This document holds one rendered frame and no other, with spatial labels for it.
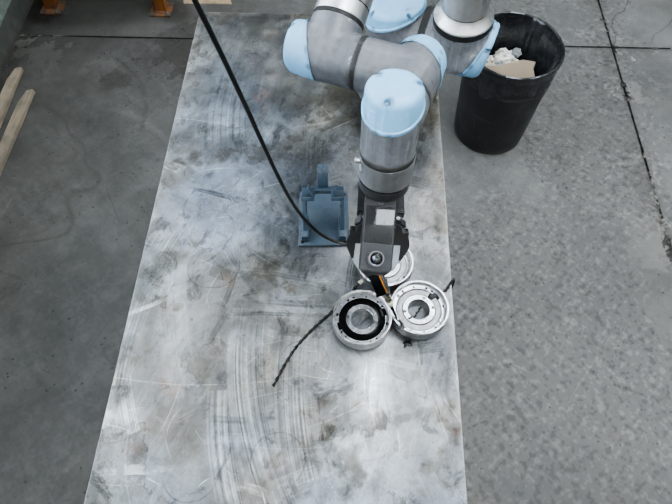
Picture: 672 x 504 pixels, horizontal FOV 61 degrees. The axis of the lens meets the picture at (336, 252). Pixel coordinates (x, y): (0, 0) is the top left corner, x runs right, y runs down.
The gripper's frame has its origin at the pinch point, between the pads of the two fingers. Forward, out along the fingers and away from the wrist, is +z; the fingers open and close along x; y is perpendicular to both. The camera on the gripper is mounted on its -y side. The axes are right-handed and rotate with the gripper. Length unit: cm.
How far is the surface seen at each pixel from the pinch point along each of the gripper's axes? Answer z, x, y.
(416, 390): 15.0, -8.5, -13.8
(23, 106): 76, 141, 129
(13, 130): 78, 141, 116
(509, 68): 42, -49, 121
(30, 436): 95, 97, 1
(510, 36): 40, -51, 139
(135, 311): 14.1, 43.2, -1.8
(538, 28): 34, -59, 134
